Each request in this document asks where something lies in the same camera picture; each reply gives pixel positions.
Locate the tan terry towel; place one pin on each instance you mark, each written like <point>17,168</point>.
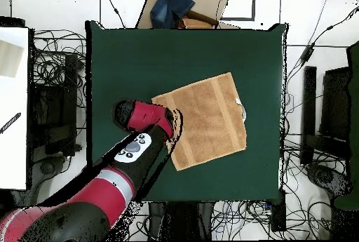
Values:
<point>210,118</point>

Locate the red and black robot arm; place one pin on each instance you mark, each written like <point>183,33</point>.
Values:
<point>112,191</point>

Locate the dark green table cloth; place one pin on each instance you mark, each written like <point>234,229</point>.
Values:
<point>126,70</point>

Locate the dark brown garment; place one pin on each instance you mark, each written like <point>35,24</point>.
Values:
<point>202,17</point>

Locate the blue jeans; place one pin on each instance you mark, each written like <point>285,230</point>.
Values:
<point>168,6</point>

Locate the black equipment rack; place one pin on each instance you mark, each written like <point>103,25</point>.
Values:
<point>56,113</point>

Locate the black rectangular box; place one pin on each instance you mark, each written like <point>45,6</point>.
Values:
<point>278,214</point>

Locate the black striped pen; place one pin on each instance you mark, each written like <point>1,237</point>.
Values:
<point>11,122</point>

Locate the white desk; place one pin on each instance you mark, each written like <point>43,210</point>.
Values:
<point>14,155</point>

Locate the dark green fabric furniture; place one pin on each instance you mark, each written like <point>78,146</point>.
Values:
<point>354,113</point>

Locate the beige paper sheet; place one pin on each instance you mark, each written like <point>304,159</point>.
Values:
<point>9,59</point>

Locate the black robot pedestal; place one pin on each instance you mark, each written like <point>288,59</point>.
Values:
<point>182,222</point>

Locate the black metal frame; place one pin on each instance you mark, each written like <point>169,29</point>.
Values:
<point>308,99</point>

